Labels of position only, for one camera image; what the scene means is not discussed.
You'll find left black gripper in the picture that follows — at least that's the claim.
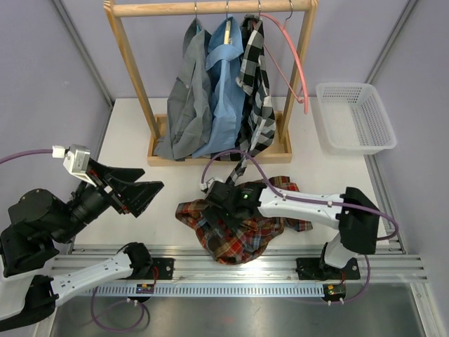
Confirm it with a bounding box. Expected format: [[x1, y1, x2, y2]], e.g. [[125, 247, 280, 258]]
[[53, 157, 165, 244]]

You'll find red plaid shirt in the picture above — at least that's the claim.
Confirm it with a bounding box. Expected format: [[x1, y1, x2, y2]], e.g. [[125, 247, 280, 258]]
[[175, 180, 313, 265]]

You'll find pink hanger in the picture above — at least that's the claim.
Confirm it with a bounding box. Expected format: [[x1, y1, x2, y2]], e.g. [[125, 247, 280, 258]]
[[261, 1, 309, 114]]

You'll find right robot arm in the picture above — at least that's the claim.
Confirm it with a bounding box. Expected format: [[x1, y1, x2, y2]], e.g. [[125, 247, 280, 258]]
[[202, 181, 380, 281]]

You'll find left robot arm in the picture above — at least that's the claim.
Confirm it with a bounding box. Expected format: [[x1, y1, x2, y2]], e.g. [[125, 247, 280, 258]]
[[1, 159, 164, 331]]

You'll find grey shirt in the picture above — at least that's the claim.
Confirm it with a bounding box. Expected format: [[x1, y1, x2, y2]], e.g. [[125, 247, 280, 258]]
[[154, 19, 213, 161]]

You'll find light blue shirt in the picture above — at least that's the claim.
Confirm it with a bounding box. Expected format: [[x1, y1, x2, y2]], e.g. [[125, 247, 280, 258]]
[[192, 18, 246, 158]]

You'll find black white checked shirt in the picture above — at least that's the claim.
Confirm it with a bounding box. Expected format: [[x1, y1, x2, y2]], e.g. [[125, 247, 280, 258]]
[[223, 14, 276, 185]]

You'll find wooden hanger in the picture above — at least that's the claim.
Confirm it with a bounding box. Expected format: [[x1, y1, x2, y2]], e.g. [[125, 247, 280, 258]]
[[223, 0, 233, 45]]

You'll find white plastic basket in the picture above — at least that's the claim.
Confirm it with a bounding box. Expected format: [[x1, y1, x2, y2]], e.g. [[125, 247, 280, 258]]
[[313, 82, 397, 156]]

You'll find wooden clothes rack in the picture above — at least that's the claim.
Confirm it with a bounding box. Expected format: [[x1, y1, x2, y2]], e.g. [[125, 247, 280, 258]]
[[103, 1, 319, 166]]

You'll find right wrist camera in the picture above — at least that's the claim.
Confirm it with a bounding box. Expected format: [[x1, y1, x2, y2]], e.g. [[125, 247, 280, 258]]
[[199, 177, 216, 193]]

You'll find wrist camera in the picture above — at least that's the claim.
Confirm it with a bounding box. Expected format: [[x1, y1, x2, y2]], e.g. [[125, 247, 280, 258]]
[[199, 177, 216, 193], [63, 145, 94, 185]]

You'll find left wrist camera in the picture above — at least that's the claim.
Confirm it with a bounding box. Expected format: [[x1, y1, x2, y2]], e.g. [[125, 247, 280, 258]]
[[63, 145, 94, 185]]

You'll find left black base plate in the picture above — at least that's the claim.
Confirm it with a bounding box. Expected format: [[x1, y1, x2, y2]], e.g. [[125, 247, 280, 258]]
[[143, 257, 175, 281]]

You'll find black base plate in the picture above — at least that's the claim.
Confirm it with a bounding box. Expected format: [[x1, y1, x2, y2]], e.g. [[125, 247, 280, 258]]
[[295, 258, 361, 281], [143, 257, 175, 281]]

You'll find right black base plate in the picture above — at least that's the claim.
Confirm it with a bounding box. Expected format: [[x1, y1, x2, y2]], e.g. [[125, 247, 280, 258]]
[[295, 258, 361, 281]]

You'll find white slotted cable duct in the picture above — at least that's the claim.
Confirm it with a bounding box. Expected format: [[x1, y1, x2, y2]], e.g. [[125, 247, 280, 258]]
[[84, 283, 324, 298]]

